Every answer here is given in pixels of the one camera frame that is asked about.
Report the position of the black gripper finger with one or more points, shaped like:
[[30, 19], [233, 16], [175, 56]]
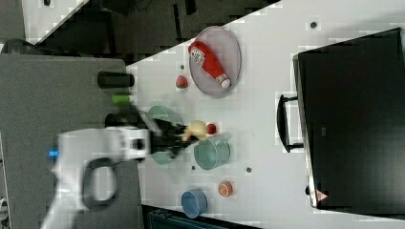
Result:
[[183, 148], [170, 128]]

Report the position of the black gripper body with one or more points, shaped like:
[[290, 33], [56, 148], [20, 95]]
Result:
[[161, 143]]

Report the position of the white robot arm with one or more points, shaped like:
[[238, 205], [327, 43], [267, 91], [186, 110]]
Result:
[[80, 153]]

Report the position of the black toaster oven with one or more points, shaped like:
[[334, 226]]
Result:
[[352, 109]]

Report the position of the mint green colander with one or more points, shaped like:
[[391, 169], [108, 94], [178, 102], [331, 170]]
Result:
[[164, 113]]

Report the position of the mint green cup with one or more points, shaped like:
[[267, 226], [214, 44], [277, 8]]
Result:
[[212, 152]]

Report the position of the small red plush tomato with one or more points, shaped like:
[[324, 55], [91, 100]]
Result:
[[211, 129]]

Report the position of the red plush strawberry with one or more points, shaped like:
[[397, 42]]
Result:
[[181, 82]]

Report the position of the blue cup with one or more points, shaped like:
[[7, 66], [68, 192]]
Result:
[[193, 203]]

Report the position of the plush orange slice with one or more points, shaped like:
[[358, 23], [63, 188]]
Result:
[[225, 189]]

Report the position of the red plush ketchup bottle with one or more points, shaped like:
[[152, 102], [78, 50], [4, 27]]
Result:
[[204, 57]]

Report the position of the grey round plate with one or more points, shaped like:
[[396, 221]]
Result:
[[227, 50]]

